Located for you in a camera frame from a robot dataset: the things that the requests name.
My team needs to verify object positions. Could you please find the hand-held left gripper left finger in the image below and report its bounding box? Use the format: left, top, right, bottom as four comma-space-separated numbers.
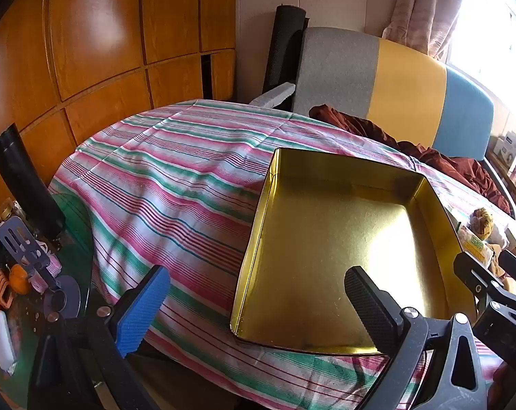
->
27, 265, 171, 410

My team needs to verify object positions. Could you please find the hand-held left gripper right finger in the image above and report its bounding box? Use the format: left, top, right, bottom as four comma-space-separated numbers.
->
344, 266, 487, 410

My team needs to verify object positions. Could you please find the pale yellow snack packet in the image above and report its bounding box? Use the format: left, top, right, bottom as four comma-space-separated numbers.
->
457, 224, 495, 261

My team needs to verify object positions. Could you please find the yellow plush toy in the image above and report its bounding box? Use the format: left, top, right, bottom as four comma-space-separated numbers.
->
467, 207, 495, 240

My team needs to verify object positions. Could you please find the gold tin box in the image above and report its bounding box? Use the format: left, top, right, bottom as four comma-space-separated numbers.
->
229, 147, 476, 356

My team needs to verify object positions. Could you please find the grey round lid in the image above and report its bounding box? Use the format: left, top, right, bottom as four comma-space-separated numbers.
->
44, 275, 83, 319

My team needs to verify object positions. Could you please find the brown crumpled cloth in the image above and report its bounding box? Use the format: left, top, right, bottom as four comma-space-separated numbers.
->
309, 105, 513, 214

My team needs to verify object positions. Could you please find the white blue carton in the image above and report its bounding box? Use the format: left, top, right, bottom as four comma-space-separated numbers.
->
493, 134, 516, 167

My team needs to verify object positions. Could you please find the orange fruit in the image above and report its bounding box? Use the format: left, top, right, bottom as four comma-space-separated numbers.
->
8, 265, 30, 295

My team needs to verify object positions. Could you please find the striped tablecloth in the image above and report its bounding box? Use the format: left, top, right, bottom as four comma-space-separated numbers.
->
49, 99, 516, 408

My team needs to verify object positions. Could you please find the grey slotted spatula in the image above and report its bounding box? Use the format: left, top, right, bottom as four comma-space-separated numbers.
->
0, 217, 60, 291

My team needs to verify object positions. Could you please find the white oblong bar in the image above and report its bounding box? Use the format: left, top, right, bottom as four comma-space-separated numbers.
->
0, 310, 17, 372

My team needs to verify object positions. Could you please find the black tube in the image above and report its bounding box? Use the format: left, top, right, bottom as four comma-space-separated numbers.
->
0, 123, 66, 240

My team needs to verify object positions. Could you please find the grey yellow blue sofa chair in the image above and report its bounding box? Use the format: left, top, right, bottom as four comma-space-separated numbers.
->
292, 27, 516, 223

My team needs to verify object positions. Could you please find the white foam block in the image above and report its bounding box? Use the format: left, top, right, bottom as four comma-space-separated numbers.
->
248, 82, 296, 109

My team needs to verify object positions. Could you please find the window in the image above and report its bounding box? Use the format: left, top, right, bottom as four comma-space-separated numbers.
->
448, 0, 516, 116

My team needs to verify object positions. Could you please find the black rolled mat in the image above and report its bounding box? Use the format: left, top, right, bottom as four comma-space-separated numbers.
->
262, 5, 310, 112

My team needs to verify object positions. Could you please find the pink patterned curtain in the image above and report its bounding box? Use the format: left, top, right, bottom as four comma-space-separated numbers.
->
382, 0, 468, 58

